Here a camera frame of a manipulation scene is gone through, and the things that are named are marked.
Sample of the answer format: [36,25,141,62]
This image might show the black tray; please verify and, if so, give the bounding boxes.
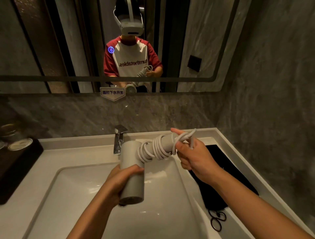
[0,138,44,205]

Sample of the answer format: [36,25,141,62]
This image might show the white hair dryer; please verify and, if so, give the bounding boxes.
[119,133,179,207]

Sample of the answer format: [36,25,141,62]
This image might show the person's right forearm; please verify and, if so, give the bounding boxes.
[211,167,315,239]

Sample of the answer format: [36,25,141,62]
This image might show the person's left forearm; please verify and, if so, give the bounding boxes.
[66,183,119,239]

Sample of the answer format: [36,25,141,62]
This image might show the black framed wall mirror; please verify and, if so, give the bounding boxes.
[0,0,252,94]

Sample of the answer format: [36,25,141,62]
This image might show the white sink basin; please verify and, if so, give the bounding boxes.
[27,158,218,239]

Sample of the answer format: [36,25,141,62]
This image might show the cup with paper lid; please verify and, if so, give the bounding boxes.
[7,138,33,151]
[0,123,18,137]

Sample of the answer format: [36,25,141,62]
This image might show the person's left hand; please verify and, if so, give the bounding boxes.
[105,164,145,208]

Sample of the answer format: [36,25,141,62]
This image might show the white hair dryer cord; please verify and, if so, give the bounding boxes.
[137,128,197,163]

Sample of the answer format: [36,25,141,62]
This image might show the black drawstring pouch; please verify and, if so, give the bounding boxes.
[188,144,259,232]

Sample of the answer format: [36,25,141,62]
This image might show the chrome faucet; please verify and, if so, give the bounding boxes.
[113,125,128,155]

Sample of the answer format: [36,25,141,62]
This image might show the white sign sticker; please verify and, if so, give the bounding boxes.
[100,87,126,101]

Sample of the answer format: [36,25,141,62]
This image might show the person's right hand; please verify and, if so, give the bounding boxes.
[171,128,222,184]

